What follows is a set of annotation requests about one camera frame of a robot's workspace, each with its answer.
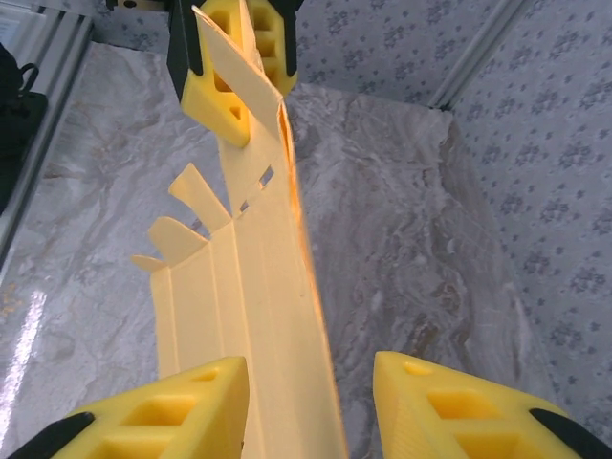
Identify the yellow paper box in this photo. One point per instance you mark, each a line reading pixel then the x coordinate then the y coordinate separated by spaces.
pixel 268 287

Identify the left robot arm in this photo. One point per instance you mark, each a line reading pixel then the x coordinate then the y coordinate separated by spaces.
pixel 19 134

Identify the long grooved aluminium rail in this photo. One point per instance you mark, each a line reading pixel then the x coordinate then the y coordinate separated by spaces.
pixel 57 95

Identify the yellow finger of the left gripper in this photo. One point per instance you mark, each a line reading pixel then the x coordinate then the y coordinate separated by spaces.
pixel 205 102
pixel 279 79

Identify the aluminium corner post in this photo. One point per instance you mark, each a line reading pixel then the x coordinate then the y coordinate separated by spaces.
pixel 478 52

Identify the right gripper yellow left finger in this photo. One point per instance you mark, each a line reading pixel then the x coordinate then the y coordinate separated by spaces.
pixel 201 406

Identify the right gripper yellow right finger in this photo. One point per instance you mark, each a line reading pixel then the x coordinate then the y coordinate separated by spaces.
pixel 406 406

